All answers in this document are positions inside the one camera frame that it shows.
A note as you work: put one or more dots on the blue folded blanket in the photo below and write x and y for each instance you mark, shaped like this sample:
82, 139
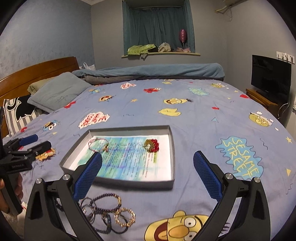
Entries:
154, 71

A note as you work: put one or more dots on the white wall sockets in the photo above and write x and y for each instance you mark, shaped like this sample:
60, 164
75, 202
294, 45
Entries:
285, 57

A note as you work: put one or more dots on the printed paper sheet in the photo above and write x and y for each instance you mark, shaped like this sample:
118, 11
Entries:
131, 158

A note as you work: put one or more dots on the beige cloth on sill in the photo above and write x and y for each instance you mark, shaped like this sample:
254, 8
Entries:
164, 47

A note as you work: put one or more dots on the silver wire bangle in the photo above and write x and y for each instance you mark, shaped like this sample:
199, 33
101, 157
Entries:
88, 208

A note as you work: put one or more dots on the grey cardboard tray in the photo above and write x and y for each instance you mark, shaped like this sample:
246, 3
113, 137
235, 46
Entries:
130, 131

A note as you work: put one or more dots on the left hand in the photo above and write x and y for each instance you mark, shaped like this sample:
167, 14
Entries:
13, 201

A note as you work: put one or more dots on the striped black white pillow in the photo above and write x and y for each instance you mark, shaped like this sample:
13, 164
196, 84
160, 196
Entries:
18, 113

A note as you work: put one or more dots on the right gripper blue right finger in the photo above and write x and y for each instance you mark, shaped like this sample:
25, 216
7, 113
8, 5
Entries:
209, 178

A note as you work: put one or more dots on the green cloth on sill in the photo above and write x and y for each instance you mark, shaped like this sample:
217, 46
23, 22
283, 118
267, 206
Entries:
140, 49

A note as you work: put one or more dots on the grey blue pillow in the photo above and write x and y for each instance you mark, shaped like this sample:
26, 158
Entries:
58, 92

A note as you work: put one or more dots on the pink balloon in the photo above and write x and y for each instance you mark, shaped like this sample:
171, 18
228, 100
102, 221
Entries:
183, 37

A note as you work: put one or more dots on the Sesame Street bed sheet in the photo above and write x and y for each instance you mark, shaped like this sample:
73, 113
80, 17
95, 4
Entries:
233, 131

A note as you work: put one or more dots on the pink cloth on sill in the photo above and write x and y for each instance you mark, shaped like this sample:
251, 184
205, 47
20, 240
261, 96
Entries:
186, 50

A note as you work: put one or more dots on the wooden headboard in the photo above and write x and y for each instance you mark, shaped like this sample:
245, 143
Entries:
16, 84

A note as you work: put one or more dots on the olive green pillow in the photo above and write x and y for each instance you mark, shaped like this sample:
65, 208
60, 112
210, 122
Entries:
34, 87

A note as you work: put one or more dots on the black television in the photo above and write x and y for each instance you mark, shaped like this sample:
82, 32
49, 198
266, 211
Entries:
272, 76

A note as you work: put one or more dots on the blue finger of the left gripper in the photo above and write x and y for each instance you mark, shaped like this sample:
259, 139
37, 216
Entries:
28, 140
41, 148

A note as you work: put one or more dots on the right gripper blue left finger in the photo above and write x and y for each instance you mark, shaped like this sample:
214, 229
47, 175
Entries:
84, 175

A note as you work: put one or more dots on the wooden window sill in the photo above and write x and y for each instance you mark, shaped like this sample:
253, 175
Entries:
163, 53

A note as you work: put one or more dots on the white plastic bag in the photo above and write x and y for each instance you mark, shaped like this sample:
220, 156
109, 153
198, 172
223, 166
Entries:
89, 67

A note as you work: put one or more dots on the wooden tv stand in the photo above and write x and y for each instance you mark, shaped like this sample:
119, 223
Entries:
275, 107

